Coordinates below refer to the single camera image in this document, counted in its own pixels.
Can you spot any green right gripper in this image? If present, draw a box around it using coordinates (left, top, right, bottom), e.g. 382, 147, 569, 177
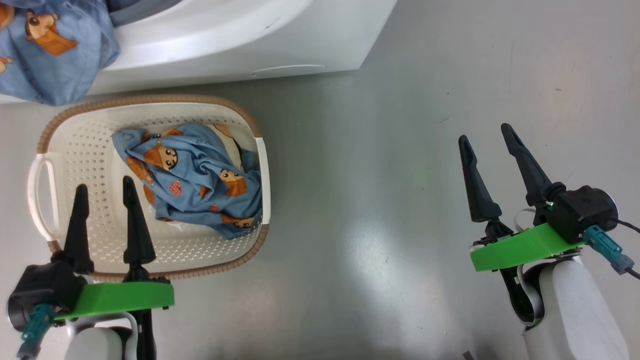
458, 123, 586, 273

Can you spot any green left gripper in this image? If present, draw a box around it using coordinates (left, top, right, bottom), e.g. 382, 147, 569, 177
54, 175, 175, 360

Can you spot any blue cartoon print garment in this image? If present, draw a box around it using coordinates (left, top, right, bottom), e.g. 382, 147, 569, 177
111, 123, 264, 240
0, 0, 121, 107

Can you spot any white front-load washing machine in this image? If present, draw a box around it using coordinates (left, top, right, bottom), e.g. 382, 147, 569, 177
0, 0, 398, 104

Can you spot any grey rubber door gasket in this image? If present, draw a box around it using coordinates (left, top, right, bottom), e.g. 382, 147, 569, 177
107, 0, 183, 27

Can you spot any white perforated laundry basket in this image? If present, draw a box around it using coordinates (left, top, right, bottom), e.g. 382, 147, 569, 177
27, 94, 271, 282

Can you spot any left camera cable teal plug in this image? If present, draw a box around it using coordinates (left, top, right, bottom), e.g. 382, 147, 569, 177
17, 303, 56, 360

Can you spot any camera cable teal plug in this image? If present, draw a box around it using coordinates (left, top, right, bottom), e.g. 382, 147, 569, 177
17, 303, 56, 360
584, 218, 640, 280

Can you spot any right camera cable teal plug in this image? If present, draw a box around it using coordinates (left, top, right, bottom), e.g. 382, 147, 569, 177
584, 218, 640, 280

